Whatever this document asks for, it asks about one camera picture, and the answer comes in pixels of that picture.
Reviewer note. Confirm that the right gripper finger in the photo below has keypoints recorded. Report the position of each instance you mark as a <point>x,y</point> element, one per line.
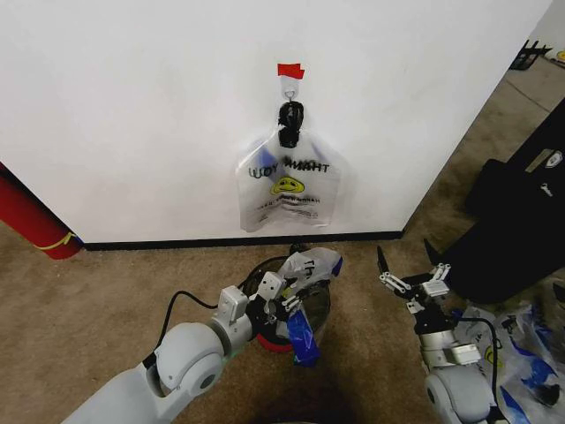
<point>434,260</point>
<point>385,267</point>

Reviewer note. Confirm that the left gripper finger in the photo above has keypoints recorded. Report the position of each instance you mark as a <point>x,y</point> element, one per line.
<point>291,301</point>
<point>270,314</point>

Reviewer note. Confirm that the white blue plastic bag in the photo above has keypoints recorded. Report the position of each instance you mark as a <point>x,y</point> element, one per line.
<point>311,267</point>

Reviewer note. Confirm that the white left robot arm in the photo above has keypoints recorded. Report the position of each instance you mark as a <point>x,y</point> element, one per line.
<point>185,353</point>

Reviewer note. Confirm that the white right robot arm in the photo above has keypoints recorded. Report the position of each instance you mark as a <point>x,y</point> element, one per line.
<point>454,388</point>

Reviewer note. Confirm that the clear smiley plastic bag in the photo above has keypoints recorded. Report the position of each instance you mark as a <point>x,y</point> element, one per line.
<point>479,344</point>

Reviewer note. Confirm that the clear smiley garbage bag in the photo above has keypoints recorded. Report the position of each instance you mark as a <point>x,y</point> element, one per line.
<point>289,199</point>

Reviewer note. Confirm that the clear blue plastic bag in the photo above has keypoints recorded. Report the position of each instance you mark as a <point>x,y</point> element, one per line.
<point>534,362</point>

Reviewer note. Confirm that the large black case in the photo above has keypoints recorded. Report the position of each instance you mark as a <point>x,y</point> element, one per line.
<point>507,247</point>

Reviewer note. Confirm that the black baseboard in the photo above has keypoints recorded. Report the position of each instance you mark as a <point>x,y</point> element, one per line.
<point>198,244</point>

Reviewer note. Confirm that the red tape strip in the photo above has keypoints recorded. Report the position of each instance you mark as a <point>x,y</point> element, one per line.
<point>290,70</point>

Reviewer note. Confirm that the yellow round object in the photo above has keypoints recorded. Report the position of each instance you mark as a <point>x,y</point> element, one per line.
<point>561,56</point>

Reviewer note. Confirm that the red cylinder roll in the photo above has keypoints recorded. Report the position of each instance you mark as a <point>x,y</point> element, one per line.
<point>31,212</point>

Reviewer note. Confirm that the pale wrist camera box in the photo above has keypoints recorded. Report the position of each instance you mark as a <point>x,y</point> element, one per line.
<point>434,288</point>
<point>270,285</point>

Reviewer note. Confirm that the clear wall hook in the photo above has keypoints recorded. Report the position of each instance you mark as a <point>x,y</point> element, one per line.
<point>291,88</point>

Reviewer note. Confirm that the black frame stand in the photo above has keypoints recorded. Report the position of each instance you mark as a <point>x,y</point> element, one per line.
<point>529,55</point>

